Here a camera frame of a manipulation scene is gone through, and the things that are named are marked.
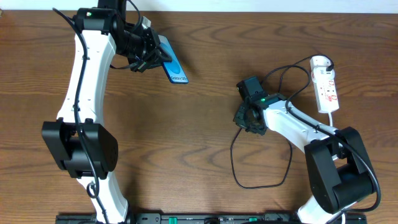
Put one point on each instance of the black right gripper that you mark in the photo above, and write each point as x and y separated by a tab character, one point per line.
244	116

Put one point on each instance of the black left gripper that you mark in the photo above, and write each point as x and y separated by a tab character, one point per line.
152	50

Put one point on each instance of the blue screen Galaxy smartphone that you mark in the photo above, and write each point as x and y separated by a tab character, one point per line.
173	69

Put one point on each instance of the white power strip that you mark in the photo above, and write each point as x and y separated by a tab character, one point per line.
325	90

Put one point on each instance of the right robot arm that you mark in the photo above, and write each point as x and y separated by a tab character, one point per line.
341	176

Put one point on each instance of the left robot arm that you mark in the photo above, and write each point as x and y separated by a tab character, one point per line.
78	140

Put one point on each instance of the white USB charger adapter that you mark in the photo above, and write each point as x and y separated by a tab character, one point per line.
321	61

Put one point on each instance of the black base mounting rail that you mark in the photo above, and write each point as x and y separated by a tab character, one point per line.
156	218

